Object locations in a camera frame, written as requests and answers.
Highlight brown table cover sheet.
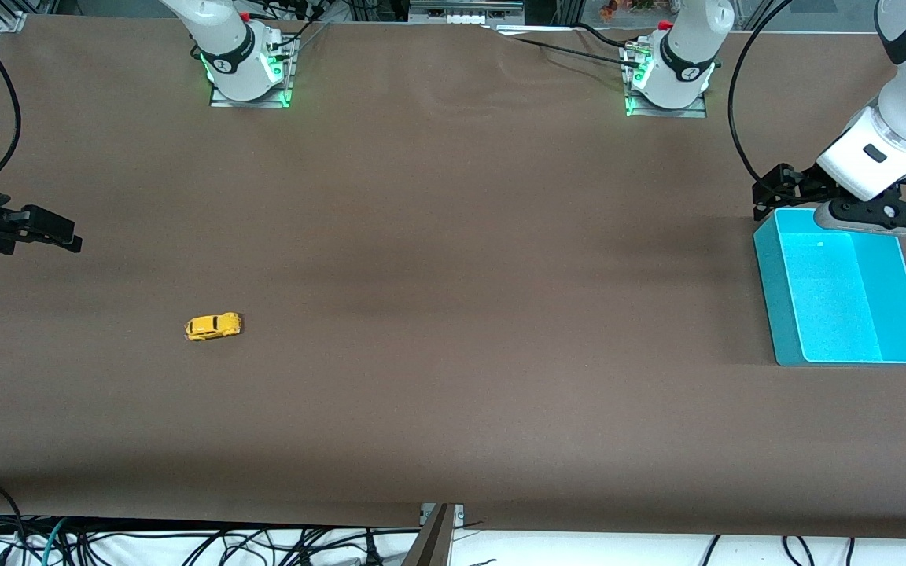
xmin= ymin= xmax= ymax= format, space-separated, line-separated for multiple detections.
xmin=0 ymin=14 xmax=906 ymax=540

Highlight long black table cable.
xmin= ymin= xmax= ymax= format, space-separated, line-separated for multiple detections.
xmin=500 ymin=35 xmax=644 ymax=70

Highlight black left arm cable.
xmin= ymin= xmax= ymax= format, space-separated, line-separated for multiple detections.
xmin=727 ymin=0 xmax=796 ymax=186

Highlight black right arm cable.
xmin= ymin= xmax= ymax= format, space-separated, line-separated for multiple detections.
xmin=0 ymin=46 xmax=24 ymax=189

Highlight teal floor cable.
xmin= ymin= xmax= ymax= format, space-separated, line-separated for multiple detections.
xmin=41 ymin=517 xmax=70 ymax=566

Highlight tangled black floor cables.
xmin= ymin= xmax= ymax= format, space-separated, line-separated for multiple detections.
xmin=0 ymin=478 xmax=422 ymax=566

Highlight orange colourful background object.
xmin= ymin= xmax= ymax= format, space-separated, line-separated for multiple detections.
xmin=598 ymin=0 xmax=680 ymax=18

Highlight grey power strip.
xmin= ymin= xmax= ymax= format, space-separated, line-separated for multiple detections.
xmin=409 ymin=0 xmax=525 ymax=25

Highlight short black table cable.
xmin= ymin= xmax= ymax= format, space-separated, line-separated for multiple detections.
xmin=575 ymin=22 xmax=636 ymax=50

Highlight yellow beetle toy car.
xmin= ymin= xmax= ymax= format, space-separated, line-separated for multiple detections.
xmin=184 ymin=311 xmax=244 ymax=343

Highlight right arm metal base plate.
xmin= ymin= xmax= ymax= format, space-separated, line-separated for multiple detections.
xmin=210 ymin=35 xmax=297 ymax=109

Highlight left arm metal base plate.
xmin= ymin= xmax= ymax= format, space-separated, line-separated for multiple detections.
xmin=624 ymin=43 xmax=709 ymax=119

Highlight teal plastic bin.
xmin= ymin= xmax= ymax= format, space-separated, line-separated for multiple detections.
xmin=753 ymin=208 xmax=906 ymax=367

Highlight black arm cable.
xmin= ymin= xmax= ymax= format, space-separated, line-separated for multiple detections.
xmin=727 ymin=0 xmax=796 ymax=186
xmin=0 ymin=46 xmax=24 ymax=189

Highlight black base cable bundle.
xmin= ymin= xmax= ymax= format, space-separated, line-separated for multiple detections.
xmin=252 ymin=0 xmax=336 ymax=50

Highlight aluminium frame post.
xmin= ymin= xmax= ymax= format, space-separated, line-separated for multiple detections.
xmin=401 ymin=503 xmax=466 ymax=566

